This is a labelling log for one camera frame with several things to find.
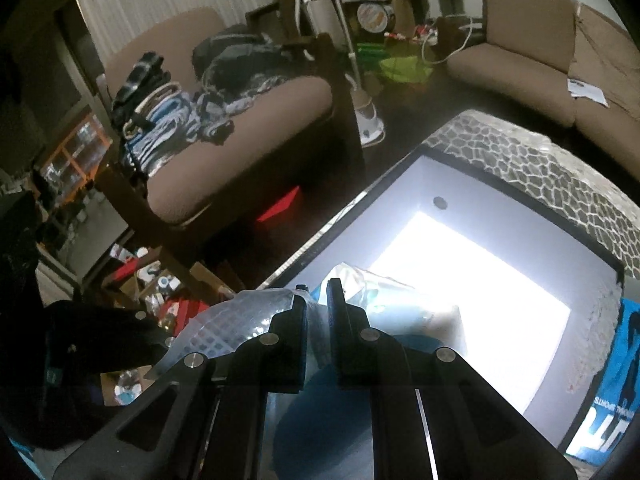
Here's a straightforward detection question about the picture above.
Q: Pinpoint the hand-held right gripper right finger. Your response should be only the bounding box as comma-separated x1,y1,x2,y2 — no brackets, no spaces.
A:
327,277,588,480

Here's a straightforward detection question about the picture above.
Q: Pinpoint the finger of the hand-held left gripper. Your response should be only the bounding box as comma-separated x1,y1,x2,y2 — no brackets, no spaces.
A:
127,307,173,363

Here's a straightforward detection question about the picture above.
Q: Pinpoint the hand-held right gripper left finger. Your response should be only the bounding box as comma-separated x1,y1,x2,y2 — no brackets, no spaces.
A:
52,285,308,480

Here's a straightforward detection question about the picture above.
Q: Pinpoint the grey storage box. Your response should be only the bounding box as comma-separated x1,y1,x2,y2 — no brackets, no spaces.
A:
255,142,626,456

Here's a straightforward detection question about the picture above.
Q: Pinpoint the cardboard box of clutter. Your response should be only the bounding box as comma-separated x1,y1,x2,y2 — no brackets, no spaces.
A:
100,245,236,333

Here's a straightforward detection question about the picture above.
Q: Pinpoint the red flat object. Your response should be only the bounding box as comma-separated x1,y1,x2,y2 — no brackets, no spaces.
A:
257,185,301,223

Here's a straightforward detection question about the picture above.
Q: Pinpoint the orange shelf rack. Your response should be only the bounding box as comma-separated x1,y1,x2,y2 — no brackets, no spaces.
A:
37,112,111,186

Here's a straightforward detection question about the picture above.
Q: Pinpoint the stack of folded clothes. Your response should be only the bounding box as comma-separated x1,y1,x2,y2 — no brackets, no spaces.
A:
110,52,236,176

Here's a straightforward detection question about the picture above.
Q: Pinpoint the brown wooden armchair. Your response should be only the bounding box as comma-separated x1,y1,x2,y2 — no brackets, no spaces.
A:
95,7,366,271

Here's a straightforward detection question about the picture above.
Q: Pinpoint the white pole stand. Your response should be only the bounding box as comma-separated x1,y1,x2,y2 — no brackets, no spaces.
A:
290,0,386,148

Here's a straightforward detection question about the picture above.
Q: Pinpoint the grey patterned tablecloth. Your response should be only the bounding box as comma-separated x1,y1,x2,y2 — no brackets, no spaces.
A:
425,110,640,281

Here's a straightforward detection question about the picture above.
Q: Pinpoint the green bag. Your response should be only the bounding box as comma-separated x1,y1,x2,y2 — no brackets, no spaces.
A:
380,55,433,83

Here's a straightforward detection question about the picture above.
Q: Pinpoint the dark crumpled clothing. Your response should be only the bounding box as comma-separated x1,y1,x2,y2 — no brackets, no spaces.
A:
192,30,311,116

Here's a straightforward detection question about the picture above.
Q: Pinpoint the round tin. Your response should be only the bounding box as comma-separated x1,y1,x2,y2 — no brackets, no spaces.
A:
357,2,396,33

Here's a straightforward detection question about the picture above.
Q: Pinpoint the brown sofa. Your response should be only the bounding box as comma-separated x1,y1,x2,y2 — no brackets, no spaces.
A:
447,0,640,131

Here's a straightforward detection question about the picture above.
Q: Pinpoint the white paper sheet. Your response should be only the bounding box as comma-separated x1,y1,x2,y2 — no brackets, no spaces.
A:
567,77,608,108

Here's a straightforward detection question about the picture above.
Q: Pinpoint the white cable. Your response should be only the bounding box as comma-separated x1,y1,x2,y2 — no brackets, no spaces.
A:
420,15,482,66

